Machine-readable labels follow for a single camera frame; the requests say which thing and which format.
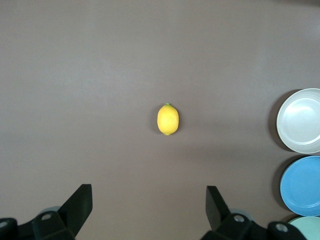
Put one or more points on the blue round plate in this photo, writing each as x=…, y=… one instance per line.
x=305, y=187

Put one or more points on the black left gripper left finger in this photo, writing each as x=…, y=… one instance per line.
x=75, y=212

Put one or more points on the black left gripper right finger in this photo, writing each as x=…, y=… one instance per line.
x=220, y=220

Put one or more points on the beige round plate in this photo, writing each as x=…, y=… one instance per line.
x=302, y=122

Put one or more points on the pale green round plate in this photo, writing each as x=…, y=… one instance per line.
x=308, y=228

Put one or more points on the yellow lemon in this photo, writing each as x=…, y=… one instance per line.
x=168, y=120

